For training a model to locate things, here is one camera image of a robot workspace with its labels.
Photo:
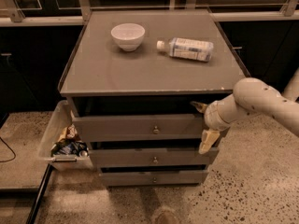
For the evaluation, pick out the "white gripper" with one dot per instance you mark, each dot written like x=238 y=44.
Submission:
x=212 y=116

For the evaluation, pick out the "grey top drawer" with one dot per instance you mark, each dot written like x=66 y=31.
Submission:
x=139 y=128

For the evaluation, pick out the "grey drawer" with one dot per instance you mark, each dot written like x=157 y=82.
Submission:
x=144 y=157
x=154 y=178
x=139 y=128

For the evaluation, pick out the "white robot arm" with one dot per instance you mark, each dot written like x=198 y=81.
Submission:
x=250 y=97

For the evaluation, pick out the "grey drawer cabinet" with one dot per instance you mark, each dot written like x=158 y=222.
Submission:
x=103 y=80

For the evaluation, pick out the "grey bottom drawer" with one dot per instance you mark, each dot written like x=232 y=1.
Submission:
x=154 y=178

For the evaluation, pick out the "grey middle drawer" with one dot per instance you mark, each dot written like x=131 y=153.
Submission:
x=144 y=157

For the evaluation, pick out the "clear plastic water bottle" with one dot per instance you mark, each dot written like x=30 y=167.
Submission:
x=184 y=48

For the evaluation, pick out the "white ceramic bowl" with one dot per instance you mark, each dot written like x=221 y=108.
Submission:
x=128 y=36

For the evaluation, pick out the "snack packets in bin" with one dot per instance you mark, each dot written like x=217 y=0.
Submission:
x=69 y=143

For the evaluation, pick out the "clear plastic storage bin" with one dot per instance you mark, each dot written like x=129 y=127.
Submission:
x=60 y=119

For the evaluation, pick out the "metal railing frame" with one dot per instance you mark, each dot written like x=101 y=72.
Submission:
x=47 y=11

